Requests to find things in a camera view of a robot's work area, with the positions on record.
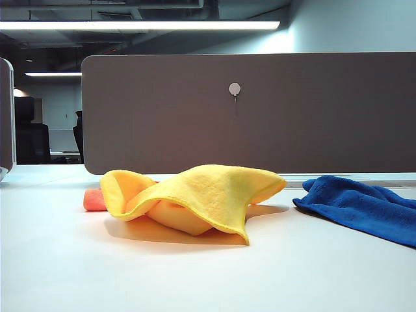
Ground yellow microfiber rag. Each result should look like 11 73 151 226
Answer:
99 164 288 246

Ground long ceiling light strip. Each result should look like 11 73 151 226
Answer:
0 21 281 31

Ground black office chair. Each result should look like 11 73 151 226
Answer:
72 110 85 164

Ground grey desk divider panel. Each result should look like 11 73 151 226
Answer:
80 52 416 176

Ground blue microfiber rag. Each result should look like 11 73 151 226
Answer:
292 175 416 250

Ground black cabinet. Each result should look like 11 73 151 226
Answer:
14 96 51 165

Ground short ceiling light strip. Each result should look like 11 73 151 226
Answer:
24 71 83 77

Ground orange rag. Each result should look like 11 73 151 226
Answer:
83 180 161 213

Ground grey desk cable slot cover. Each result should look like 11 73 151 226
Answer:
285 181 404 189

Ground white adhesive wall hook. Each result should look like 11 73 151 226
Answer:
228 83 242 104

